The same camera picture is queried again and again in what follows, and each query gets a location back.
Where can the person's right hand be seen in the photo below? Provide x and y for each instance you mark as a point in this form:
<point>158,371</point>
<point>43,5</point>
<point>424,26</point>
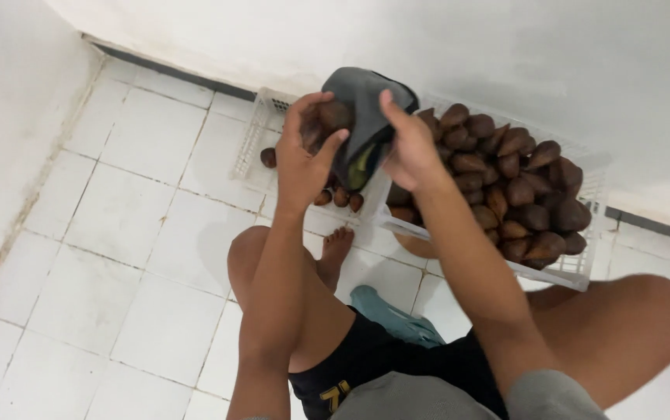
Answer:
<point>414,157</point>

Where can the person's left hand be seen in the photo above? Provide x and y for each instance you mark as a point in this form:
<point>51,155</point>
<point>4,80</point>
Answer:
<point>294,169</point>

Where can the dark grey cloth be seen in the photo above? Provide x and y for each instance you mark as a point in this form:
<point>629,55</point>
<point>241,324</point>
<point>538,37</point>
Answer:
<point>364,119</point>

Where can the single brown snake fruit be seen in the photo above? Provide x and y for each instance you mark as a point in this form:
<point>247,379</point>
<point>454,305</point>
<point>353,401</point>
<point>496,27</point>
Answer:
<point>323,198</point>
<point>341,197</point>
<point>356,202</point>
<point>268,157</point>

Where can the white plastic basket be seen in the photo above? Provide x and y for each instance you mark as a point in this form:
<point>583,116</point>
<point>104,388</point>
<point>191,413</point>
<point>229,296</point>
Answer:
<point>253,137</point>
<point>580,268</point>

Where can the heap of brown snake fruits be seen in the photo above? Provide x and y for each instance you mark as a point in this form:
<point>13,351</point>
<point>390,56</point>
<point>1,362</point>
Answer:
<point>516,186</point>

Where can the person's left leg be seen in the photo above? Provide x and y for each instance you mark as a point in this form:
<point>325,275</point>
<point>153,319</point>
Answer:
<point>326,326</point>

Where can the person's leg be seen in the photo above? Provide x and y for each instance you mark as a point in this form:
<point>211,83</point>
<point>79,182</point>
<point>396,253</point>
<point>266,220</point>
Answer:
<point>326,326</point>
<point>621,332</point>

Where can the person's black shorts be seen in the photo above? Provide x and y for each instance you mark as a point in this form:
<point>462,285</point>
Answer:
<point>370,361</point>

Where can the person's grey shirt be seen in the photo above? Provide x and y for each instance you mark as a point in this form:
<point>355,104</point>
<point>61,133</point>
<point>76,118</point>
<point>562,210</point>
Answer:
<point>428,399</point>

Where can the person's right leg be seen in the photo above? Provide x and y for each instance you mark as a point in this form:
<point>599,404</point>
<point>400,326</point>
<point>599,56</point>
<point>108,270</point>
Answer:
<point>621,332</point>

